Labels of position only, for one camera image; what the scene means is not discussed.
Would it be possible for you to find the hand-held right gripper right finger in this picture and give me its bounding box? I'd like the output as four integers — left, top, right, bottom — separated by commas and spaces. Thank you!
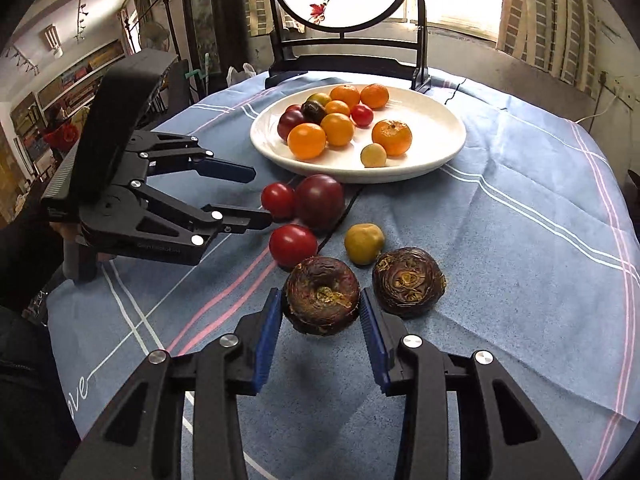
359, 287, 583, 480

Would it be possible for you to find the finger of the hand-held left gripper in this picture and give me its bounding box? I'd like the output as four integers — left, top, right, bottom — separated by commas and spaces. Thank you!
87, 180, 273, 267
127, 130, 257, 184

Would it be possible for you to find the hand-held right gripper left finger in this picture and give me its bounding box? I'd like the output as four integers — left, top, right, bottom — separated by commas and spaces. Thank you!
75, 287, 285, 480

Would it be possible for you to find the brown water chestnut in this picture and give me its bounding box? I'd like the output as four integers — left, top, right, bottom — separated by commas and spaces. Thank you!
282, 256, 361, 336
372, 247, 447, 319

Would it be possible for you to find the dark purple tomato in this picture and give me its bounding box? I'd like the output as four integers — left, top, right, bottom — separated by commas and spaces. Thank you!
301, 101, 328, 125

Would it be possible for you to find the small yellow tomato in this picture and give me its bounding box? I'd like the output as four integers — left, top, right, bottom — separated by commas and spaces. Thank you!
360, 143, 388, 168

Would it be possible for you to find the orange mandarin with stem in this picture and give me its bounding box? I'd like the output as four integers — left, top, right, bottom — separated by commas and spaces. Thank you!
371, 119, 414, 157

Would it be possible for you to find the white round plate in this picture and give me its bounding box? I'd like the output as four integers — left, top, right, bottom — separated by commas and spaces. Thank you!
250, 84, 467, 184

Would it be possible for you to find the large dark red tomato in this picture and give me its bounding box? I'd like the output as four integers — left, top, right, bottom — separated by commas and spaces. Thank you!
294, 174, 346, 231

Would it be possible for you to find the standing fan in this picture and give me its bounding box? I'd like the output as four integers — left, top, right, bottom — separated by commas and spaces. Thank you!
142, 21, 171, 53

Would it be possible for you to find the white plastic bag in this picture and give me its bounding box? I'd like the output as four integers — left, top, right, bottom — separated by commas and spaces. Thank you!
227, 63, 258, 86

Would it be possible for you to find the dark coat stand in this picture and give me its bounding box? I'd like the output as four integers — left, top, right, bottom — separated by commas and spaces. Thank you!
157, 0, 181, 61

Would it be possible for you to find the dark framed painting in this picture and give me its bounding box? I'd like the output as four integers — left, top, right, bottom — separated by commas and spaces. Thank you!
181, 0, 236, 81

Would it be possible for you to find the black framed bird screen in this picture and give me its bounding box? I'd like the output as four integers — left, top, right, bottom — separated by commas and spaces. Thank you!
265, 0, 431, 93

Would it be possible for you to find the blue striped tablecloth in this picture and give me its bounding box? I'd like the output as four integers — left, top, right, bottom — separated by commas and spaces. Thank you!
47, 67, 640, 480

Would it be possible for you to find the wall bookshelf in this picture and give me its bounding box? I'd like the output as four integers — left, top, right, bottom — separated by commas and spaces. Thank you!
10, 40, 126, 171

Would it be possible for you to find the white cable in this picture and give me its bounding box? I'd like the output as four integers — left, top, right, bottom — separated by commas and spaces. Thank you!
575, 95, 621, 123

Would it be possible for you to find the wall power socket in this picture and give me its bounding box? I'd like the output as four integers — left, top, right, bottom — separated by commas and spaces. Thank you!
597, 72, 631, 98

